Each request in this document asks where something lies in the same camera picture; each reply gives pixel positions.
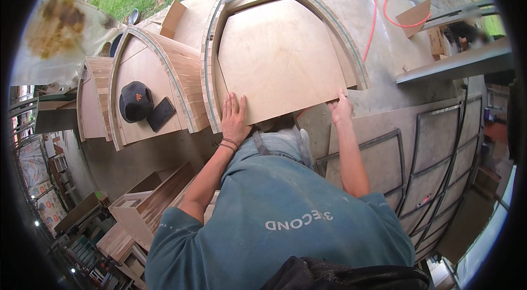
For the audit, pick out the person's right hand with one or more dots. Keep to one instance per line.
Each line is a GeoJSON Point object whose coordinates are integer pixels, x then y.
{"type": "Point", "coordinates": [342, 112]}

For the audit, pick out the person's left hand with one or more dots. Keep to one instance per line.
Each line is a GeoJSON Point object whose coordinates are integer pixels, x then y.
{"type": "Point", "coordinates": [234, 123]}

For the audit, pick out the person's right fingers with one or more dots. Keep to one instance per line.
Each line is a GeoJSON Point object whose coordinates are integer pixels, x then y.
{"type": "Point", "coordinates": [341, 96]}

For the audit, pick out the plywood panel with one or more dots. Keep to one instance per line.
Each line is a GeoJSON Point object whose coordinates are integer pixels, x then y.
{"type": "Point", "coordinates": [280, 59]}

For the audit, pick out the person's legs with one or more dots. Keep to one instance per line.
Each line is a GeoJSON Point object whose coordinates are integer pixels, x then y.
{"type": "Point", "coordinates": [284, 141]}

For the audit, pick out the cardboard piece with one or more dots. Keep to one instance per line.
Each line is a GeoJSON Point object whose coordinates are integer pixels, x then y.
{"type": "Point", "coordinates": [413, 18]}

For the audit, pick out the cardboard box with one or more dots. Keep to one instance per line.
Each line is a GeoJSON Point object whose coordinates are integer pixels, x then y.
{"type": "Point", "coordinates": [435, 42]}

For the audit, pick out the grey steel beam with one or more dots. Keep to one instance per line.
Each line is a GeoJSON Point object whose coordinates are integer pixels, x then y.
{"type": "Point", "coordinates": [457, 65]}

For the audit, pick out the person's body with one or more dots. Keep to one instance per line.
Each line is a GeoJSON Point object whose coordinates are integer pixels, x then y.
{"type": "Point", "coordinates": [280, 224]}

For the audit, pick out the grey metal pipes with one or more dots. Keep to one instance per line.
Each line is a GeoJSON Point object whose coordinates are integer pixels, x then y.
{"type": "Point", "coordinates": [461, 12]}

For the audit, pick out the black phone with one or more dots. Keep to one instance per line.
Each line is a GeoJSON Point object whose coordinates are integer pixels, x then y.
{"type": "Point", "coordinates": [161, 114]}

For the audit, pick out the small wooden board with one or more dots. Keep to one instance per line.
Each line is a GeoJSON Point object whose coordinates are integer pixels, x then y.
{"type": "Point", "coordinates": [172, 18]}

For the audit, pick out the black cap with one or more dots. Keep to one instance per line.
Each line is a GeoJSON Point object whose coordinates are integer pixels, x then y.
{"type": "Point", "coordinates": [135, 102]}

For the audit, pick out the wooden cabinet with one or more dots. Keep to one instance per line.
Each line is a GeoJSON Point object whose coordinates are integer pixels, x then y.
{"type": "Point", "coordinates": [152, 207]}

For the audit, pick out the metal bowl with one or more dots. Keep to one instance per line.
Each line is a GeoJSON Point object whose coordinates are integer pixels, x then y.
{"type": "Point", "coordinates": [134, 17]}

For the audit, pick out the dark basin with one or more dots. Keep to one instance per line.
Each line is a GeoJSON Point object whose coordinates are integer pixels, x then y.
{"type": "Point", "coordinates": [115, 45]}

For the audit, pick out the stained plastic sheet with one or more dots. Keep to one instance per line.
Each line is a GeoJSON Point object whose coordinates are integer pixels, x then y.
{"type": "Point", "coordinates": [57, 38]}

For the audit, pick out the cluttered workshop shelves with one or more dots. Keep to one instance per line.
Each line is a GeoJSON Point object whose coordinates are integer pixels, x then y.
{"type": "Point", "coordinates": [41, 174]}

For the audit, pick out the black metal grid frame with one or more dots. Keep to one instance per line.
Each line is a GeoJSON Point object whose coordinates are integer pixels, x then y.
{"type": "Point", "coordinates": [416, 158]}

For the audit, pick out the large arched wooden frame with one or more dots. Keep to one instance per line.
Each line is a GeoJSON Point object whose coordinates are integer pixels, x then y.
{"type": "Point", "coordinates": [210, 63]}

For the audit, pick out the medium arched wooden frame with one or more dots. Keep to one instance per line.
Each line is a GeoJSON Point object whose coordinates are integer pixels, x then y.
{"type": "Point", "coordinates": [181, 84]}

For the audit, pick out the small arched wooden frame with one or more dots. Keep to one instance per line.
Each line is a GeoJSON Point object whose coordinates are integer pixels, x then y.
{"type": "Point", "coordinates": [92, 104]}

